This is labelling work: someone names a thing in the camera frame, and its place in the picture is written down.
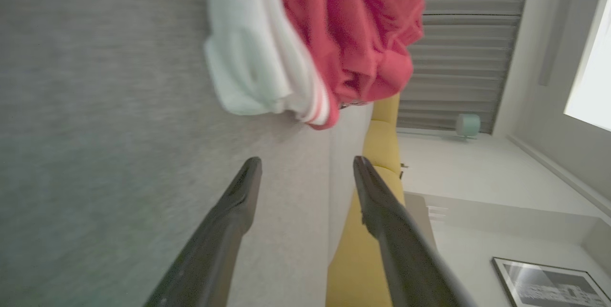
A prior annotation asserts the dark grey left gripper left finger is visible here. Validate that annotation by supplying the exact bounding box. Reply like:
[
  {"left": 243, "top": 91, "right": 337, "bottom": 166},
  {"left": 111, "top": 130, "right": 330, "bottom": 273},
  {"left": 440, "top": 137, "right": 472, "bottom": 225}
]
[{"left": 143, "top": 156, "right": 263, "bottom": 307}]

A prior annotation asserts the black framed wall picture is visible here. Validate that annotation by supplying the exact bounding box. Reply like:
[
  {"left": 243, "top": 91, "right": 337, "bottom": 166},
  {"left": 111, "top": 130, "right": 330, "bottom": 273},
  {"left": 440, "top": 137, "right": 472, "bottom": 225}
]
[{"left": 491, "top": 256, "right": 611, "bottom": 307}]

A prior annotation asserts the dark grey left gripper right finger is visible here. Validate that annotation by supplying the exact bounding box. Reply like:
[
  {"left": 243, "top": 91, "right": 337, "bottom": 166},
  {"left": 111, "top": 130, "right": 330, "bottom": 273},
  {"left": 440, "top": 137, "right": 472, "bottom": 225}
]
[{"left": 353, "top": 156, "right": 478, "bottom": 307}]

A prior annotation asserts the grey pleated curtain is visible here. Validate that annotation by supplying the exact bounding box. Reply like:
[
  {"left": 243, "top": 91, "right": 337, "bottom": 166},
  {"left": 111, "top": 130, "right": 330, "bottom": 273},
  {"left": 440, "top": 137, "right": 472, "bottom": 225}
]
[{"left": 396, "top": 0, "right": 533, "bottom": 135}]

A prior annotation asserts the mint green floor lamp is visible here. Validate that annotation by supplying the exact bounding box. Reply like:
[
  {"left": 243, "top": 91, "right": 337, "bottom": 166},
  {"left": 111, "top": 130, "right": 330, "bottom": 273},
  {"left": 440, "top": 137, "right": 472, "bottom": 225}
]
[{"left": 455, "top": 113, "right": 482, "bottom": 140}]

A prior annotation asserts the recessed ceiling light panel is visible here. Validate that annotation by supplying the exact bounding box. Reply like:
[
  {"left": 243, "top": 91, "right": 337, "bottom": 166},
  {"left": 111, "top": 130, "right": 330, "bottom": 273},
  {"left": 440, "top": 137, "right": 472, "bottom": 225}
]
[{"left": 563, "top": 0, "right": 611, "bottom": 132}]

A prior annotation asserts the grey and yellow sofa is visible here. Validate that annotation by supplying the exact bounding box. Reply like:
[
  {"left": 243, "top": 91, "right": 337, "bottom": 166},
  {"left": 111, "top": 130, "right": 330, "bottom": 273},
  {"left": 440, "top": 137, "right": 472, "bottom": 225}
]
[{"left": 0, "top": 0, "right": 406, "bottom": 307}]

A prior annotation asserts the red and white shirt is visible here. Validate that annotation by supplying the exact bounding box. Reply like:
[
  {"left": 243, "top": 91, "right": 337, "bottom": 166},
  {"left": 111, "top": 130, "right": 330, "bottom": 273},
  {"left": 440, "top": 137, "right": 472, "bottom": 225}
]
[{"left": 204, "top": 0, "right": 441, "bottom": 130}]

